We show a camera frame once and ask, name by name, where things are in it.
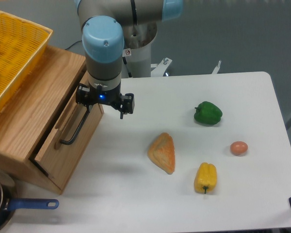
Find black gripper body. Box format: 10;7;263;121
88;84;121;107

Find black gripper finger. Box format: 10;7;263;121
76;83;97;112
111;93;135;119

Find wooden top drawer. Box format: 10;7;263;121
32;72;104;194

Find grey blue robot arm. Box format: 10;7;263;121
75;0;183;116

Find wooden drawer cabinet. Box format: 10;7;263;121
0;46;104;194

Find orange toy bread wedge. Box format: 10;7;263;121
147;133;176;175

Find green toy bell pepper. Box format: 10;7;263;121
194;101;223;125

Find yellow plastic basket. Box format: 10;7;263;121
0;10;53;111

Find yellow toy bell pepper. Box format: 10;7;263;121
194;162;217;194

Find brown toy egg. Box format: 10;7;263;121
230;141;248;155

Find blue handled frying pan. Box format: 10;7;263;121
0;172;59;230

